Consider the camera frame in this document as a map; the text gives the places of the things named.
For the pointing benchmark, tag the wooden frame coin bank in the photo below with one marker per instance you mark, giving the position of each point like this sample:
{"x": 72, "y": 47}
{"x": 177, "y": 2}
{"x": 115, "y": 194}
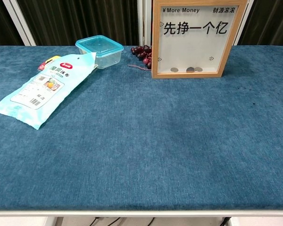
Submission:
{"x": 186, "y": 75}

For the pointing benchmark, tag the blue table cloth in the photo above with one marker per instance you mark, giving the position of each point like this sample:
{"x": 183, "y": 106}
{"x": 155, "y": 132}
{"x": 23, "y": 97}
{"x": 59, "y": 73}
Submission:
{"x": 132, "y": 141}

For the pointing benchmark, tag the black curtain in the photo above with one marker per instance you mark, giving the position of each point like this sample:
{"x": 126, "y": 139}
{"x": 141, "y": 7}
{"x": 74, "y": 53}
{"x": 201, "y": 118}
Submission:
{"x": 268, "y": 21}
{"x": 0, "y": 23}
{"x": 73, "y": 18}

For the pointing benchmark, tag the grey partition post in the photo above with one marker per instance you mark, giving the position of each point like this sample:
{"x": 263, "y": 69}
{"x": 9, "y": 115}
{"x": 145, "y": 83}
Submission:
{"x": 20, "y": 21}
{"x": 139, "y": 21}

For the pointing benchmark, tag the clear container with blue lid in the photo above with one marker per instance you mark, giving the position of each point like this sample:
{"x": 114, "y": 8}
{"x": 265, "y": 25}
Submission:
{"x": 103, "y": 47}

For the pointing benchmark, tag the silver coin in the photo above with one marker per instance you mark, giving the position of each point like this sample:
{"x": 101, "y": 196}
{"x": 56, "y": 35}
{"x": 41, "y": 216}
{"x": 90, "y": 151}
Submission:
{"x": 174, "y": 69}
{"x": 198, "y": 69}

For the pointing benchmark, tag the dark red grape bunch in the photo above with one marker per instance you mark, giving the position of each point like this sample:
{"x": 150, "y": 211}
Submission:
{"x": 141, "y": 51}

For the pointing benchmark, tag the light blue wipes packet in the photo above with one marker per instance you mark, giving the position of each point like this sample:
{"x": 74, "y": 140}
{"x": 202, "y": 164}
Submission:
{"x": 37, "y": 94}

